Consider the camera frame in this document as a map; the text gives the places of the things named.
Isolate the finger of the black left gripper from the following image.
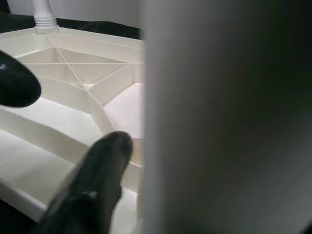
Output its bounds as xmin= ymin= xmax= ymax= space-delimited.
xmin=0 ymin=48 xmax=42 ymax=108

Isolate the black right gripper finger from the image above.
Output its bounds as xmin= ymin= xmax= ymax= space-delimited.
xmin=34 ymin=130 xmax=134 ymax=234

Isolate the white plastic table top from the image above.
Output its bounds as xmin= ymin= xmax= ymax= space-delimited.
xmin=0 ymin=25 xmax=147 ymax=224

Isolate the white plastic table leg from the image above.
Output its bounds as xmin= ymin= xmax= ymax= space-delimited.
xmin=33 ymin=0 xmax=60 ymax=35
xmin=140 ymin=0 xmax=312 ymax=234

